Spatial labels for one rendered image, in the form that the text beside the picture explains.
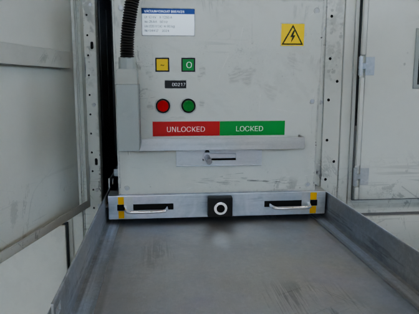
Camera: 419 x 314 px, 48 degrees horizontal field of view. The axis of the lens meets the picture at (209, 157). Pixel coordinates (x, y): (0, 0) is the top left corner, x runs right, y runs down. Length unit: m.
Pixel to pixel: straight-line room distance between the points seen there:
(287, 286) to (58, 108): 0.68
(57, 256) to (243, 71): 0.69
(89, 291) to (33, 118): 0.43
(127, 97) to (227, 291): 0.45
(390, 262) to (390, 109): 0.55
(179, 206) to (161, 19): 0.44
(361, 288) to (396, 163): 0.61
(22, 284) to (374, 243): 0.90
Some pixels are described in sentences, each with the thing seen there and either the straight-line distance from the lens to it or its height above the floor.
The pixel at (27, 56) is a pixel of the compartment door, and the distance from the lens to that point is 1.04.
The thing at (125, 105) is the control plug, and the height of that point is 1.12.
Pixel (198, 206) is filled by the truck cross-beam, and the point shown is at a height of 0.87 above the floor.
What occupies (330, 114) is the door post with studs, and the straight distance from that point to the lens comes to 1.33.
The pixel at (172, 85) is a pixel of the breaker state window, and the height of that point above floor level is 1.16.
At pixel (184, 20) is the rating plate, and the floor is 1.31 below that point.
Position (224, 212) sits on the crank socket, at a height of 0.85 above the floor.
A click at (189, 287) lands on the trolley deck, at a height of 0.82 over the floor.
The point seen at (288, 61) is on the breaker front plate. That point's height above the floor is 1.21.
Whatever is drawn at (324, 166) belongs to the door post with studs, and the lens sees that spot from 1.34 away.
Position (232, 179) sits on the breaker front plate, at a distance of 1.17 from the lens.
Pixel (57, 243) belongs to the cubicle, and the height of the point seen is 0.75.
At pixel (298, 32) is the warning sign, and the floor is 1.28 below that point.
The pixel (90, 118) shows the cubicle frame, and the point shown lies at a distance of 1.26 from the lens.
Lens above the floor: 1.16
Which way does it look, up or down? 9 degrees down
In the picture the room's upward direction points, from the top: straight up
